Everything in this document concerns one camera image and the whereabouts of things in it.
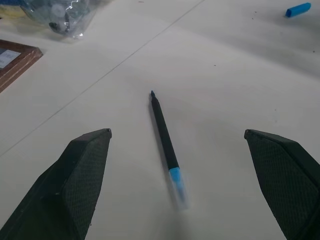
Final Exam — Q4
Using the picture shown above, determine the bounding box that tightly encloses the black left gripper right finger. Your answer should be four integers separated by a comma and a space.
244, 129, 320, 240

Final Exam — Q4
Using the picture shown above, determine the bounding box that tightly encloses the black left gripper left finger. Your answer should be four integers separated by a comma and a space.
0, 128, 113, 240

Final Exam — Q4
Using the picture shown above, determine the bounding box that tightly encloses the black pen with blue end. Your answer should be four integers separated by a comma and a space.
149, 90, 191, 211

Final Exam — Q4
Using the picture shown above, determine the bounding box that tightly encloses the blue pen cap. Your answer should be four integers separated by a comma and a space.
285, 2, 312, 18

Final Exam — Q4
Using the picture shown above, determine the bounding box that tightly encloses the clear plastic bag of parts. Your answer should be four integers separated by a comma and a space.
20, 0, 97, 40

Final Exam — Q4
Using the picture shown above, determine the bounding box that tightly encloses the yellow sponge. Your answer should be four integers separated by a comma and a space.
0, 0, 27, 20

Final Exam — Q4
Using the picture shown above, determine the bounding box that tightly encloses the brown wooden picture frame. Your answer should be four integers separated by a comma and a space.
0, 39, 44, 94

